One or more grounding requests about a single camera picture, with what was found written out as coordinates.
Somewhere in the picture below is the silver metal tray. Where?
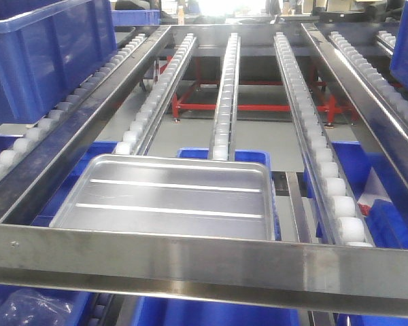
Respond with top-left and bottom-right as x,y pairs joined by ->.
50,154 -> 276,240

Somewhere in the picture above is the dark tray behind bin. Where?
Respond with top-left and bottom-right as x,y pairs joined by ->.
114,26 -> 136,49

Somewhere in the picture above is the centre white roller track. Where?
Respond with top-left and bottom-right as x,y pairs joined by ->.
207,33 -> 241,161

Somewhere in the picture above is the white roller track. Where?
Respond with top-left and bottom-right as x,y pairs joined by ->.
274,32 -> 375,247
113,33 -> 197,155
207,33 -> 241,161

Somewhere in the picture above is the left white roller track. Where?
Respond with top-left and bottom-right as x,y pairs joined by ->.
113,33 -> 197,155

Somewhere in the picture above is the right white roller track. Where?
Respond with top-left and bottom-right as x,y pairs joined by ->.
274,32 -> 375,247

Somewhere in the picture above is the blue bin bottom centre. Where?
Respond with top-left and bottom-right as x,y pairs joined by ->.
130,297 -> 300,325

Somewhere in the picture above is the blue bin bottom left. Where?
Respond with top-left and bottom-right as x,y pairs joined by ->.
0,285 -> 94,325

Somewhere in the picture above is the large blue bin upper left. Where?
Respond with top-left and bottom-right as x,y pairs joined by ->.
0,1 -> 116,124

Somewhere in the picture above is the far left roller track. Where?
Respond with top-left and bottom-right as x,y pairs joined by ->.
0,33 -> 147,180

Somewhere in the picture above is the blue bin below right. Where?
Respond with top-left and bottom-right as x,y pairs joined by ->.
305,139 -> 408,249

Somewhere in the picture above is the far right roller track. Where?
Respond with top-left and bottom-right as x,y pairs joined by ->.
329,31 -> 408,126

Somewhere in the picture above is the clear plastic bag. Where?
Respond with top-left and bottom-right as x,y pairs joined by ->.
0,289 -> 73,325

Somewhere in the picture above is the red metal floor frame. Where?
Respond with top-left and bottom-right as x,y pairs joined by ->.
171,56 -> 353,127

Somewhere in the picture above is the steel front shelf rail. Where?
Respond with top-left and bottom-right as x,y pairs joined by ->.
0,224 -> 408,317

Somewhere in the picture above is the steel right divider rail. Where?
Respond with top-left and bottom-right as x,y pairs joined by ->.
301,23 -> 408,193

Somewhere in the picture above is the steel divider rail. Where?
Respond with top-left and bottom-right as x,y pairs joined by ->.
301,23 -> 408,193
0,26 -> 171,224

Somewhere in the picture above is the steel left divider rail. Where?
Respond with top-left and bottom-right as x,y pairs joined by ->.
0,26 -> 171,224

